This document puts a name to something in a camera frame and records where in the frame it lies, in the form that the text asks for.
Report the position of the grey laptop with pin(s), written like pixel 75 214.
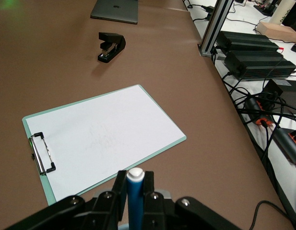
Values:
pixel 116 10

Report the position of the black orange power strip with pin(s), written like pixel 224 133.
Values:
pixel 258 112

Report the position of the black stapler orange tip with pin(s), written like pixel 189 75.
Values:
pixel 113 46

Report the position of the blue marker white cap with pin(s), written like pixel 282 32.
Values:
pixel 134 203

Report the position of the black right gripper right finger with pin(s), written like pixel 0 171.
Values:
pixel 162 213

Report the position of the tan cardboard box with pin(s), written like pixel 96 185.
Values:
pixel 277 31

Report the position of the grey orange power strip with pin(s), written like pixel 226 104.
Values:
pixel 289 146

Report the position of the black finned power supply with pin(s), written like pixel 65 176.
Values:
pixel 263 65
pixel 248 40

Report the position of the white paper sheet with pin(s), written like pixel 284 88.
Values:
pixel 107 134

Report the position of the white cylinder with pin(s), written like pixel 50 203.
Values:
pixel 280 12

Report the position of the flat black box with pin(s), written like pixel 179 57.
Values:
pixel 289 89

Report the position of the mint green clipboard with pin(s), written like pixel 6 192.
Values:
pixel 48 191

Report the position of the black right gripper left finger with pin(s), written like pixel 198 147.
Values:
pixel 99 210

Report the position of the aluminium profile post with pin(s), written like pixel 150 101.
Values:
pixel 213 28

